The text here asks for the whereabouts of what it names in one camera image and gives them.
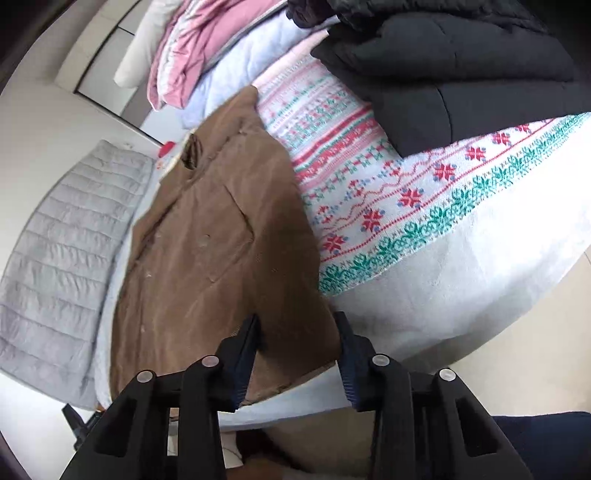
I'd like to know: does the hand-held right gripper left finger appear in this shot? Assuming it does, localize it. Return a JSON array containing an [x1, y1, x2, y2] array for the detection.
[[60, 313, 262, 480]]

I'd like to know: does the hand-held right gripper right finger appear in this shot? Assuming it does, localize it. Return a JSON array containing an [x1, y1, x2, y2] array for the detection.
[[333, 311, 533, 480]]

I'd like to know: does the brown fur-hooded coat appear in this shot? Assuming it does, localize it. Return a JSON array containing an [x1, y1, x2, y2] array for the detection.
[[110, 85, 341, 408]]

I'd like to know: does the black object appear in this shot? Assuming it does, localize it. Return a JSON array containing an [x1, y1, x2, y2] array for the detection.
[[62, 404, 105, 451]]

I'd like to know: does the patterned woven blanket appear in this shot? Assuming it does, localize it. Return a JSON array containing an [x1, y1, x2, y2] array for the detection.
[[252, 44, 591, 297]]

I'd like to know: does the grey quilted blanket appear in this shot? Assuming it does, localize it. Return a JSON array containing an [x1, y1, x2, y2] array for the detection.
[[0, 140, 155, 409]]

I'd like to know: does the person's dark trouser leg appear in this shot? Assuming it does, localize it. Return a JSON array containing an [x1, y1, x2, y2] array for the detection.
[[492, 413, 591, 480]]

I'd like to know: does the light blue blanket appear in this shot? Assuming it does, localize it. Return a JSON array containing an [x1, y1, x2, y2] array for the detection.
[[178, 11, 334, 131]]

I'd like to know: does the black padded jacket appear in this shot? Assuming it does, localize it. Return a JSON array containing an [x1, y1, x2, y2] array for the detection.
[[310, 0, 583, 158]]

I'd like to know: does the pink quilt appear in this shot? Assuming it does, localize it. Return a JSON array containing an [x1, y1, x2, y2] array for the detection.
[[148, 0, 288, 110]]

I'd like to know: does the white pillow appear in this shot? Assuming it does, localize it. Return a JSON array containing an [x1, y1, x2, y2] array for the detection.
[[114, 0, 185, 88]]

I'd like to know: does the white wardrobe door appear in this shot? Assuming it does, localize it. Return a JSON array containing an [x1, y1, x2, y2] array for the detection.
[[55, 0, 163, 145]]

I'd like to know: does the dark purple garment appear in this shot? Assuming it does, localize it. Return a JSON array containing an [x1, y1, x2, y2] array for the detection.
[[286, 0, 343, 28]]

